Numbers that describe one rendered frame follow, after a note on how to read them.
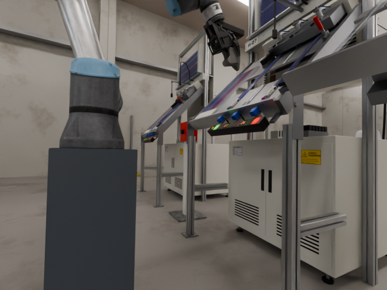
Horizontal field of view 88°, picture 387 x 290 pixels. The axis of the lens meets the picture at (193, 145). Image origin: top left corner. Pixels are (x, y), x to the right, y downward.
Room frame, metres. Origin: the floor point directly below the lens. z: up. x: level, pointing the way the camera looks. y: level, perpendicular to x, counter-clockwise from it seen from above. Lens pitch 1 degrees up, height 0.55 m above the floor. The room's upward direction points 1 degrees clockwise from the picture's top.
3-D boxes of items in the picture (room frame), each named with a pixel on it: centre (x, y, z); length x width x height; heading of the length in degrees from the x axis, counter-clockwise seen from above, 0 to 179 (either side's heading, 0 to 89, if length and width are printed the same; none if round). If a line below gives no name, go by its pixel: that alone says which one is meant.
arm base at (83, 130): (0.52, 0.26, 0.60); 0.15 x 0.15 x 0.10
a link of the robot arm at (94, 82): (0.53, 0.26, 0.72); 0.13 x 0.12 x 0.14; 17
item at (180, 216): (1.68, 0.04, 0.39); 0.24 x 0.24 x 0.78; 26
